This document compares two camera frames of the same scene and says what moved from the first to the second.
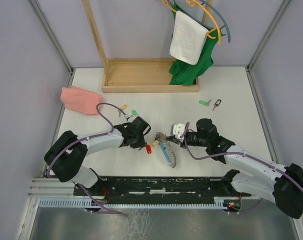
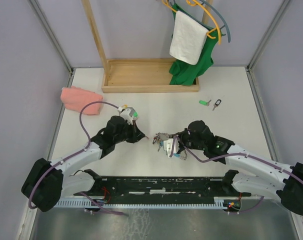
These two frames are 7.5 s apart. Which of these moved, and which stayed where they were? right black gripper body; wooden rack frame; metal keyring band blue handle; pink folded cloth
Moved: metal keyring band blue handle
Stayed: wooden rack frame; pink folded cloth; right black gripper body
